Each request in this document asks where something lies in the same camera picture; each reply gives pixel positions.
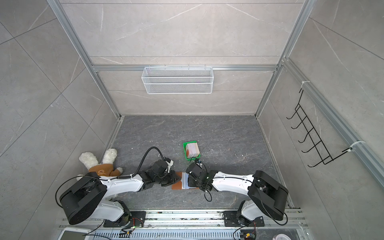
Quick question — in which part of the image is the brown leather card holder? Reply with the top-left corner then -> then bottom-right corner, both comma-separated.
172,172 -> 197,190

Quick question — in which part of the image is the black wire hook rack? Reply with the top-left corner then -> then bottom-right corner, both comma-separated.
286,88 -> 353,168

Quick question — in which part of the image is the stack of cards in bin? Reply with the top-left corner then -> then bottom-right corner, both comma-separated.
185,142 -> 200,159

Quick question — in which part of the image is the green plastic card bin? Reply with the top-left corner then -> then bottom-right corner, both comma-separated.
183,141 -> 201,161

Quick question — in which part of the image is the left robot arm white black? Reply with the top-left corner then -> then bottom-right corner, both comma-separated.
59,158 -> 181,227

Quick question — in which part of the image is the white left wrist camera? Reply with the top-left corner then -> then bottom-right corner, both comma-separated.
164,158 -> 174,173

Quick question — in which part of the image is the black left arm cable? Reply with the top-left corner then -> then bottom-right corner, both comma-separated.
130,146 -> 165,178

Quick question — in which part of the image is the aluminium front rail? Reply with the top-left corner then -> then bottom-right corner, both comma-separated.
58,209 -> 308,230

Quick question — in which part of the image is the white teddy bear brown shirt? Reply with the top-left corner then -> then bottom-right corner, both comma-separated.
79,149 -> 123,177

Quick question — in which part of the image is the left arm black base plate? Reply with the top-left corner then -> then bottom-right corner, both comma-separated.
103,211 -> 147,228

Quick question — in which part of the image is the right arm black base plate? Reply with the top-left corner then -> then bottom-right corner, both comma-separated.
223,211 -> 265,227

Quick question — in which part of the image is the white wire mesh basket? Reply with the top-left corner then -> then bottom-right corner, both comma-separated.
142,67 -> 214,95

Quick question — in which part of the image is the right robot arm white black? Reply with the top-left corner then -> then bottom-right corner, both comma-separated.
186,162 -> 289,226

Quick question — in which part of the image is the white tablet device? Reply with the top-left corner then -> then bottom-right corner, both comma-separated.
58,227 -> 92,240

